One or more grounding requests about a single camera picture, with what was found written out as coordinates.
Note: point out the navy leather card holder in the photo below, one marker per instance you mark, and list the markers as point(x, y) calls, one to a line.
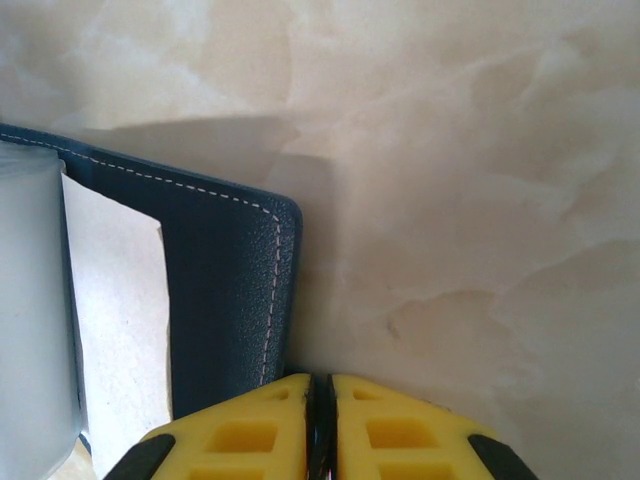
point(225, 275)

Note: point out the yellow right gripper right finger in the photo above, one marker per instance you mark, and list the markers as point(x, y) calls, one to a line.
point(400, 440)

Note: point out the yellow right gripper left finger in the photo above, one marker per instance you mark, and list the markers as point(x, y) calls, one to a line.
point(240, 440)

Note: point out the white paper insert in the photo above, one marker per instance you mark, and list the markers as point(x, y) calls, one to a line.
point(115, 300)

